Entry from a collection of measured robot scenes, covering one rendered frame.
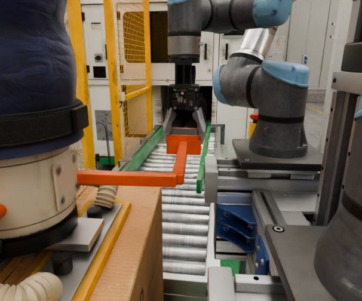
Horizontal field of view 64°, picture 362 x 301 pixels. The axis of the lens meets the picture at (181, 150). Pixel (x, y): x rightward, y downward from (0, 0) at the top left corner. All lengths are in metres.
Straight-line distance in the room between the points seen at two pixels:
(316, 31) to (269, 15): 9.57
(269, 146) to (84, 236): 0.48
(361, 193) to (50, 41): 0.41
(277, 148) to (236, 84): 0.20
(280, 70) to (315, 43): 9.45
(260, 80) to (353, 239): 0.52
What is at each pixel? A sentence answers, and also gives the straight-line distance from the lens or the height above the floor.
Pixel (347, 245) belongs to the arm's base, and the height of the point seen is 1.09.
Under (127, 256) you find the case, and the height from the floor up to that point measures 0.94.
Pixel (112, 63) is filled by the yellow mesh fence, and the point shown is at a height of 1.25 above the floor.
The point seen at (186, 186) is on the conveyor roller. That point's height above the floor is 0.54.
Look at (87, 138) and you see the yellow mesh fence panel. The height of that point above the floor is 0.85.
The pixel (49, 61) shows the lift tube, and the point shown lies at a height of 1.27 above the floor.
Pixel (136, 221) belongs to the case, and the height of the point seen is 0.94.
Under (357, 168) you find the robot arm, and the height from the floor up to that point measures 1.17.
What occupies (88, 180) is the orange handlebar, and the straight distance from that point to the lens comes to 0.53.
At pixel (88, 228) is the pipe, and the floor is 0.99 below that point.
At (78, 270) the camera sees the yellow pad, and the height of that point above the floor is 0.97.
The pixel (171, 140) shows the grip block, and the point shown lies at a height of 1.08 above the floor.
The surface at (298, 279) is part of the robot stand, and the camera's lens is 0.37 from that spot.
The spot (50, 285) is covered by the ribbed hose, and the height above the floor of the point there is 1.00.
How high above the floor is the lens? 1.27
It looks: 17 degrees down
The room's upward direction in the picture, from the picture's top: straight up
